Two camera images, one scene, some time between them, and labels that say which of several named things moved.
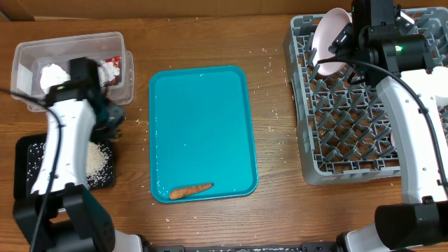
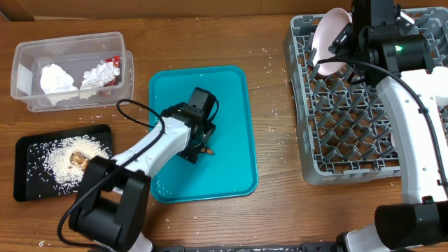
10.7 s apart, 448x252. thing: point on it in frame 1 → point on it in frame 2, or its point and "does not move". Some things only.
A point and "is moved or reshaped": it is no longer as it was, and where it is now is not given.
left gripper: x=104 y=136 → x=192 y=154
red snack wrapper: x=116 y=61 does not move
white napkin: x=52 y=75 does not move
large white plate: x=327 y=30 does not move
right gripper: x=341 y=46 does not move
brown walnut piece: x=118 y=134 is moved or reshaped
